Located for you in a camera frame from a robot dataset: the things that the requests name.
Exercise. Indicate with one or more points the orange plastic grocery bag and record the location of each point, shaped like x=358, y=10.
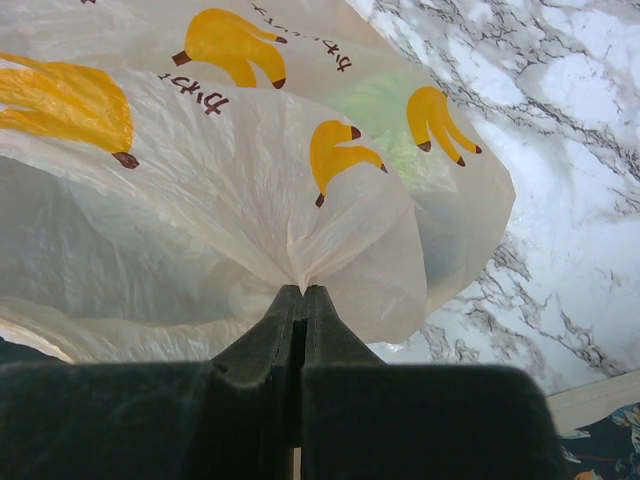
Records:
x=168, y=166

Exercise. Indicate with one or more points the beige canvas tote bag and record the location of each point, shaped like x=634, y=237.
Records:
x=598, y=426

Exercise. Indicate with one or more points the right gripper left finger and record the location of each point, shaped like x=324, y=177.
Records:
x=221, y=418

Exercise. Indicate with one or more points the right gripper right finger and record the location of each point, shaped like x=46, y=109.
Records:
x=362, y=418

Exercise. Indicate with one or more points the green vegetable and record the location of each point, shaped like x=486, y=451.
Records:
x=378, y=104

